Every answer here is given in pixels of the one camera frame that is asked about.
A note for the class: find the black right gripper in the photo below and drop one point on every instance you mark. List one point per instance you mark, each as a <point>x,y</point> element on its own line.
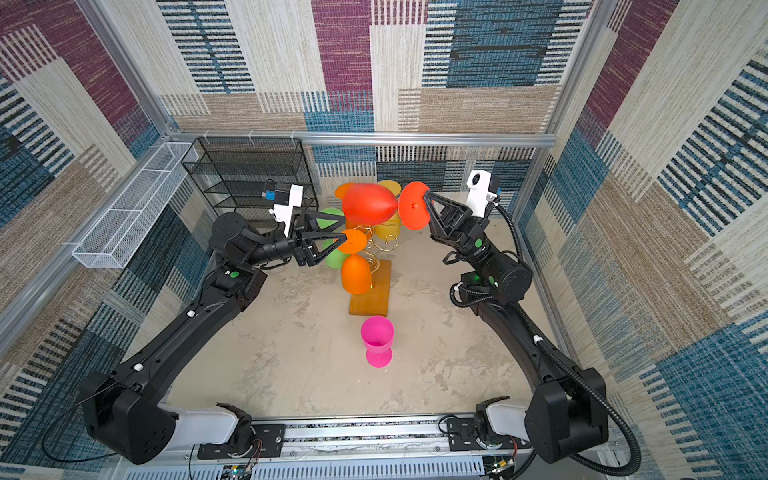
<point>453,214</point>

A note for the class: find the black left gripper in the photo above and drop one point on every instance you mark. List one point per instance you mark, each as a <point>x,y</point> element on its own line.
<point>303,254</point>

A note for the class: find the yellow wine glass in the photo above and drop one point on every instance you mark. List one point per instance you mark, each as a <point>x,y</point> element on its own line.
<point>390,230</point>

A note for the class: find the red wine glass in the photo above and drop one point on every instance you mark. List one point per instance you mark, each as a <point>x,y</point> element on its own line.
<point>374,204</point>

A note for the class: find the pink wine glass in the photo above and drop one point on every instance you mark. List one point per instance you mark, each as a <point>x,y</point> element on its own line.
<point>377,334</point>

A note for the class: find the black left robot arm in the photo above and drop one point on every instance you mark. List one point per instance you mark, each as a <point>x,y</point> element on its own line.
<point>122,410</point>

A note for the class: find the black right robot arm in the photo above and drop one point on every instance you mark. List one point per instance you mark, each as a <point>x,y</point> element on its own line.
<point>569,412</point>

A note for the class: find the back orange wine glass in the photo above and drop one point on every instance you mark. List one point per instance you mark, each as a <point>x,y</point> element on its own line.
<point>342,190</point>

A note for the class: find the orange wine glass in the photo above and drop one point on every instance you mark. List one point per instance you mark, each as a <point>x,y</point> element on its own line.
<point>342,190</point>
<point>356,273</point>

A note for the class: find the front orange wine glass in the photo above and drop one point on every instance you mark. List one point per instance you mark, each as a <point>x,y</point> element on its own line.
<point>356,273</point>

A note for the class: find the orange wooden rack base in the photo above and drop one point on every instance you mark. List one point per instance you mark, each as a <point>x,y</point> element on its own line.
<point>376,301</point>

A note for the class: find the black mesh shelf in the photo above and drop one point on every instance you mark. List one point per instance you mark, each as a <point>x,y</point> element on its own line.
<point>235,174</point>

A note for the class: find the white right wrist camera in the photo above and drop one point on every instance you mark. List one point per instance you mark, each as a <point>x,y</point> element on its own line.
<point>483,189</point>

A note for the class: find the gold wire glass rack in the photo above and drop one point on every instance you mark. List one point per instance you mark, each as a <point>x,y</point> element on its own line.
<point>375,247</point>

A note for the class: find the white mesh wall basket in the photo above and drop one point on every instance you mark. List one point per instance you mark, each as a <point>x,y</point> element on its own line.
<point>119,232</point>

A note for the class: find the aluminium front rail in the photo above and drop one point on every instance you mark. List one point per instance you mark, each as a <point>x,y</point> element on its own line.
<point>378,447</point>

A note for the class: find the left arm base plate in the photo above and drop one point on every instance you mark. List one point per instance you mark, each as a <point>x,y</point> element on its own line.
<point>267,441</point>

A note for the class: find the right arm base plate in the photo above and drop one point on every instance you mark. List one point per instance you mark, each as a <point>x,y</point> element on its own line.
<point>465,434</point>

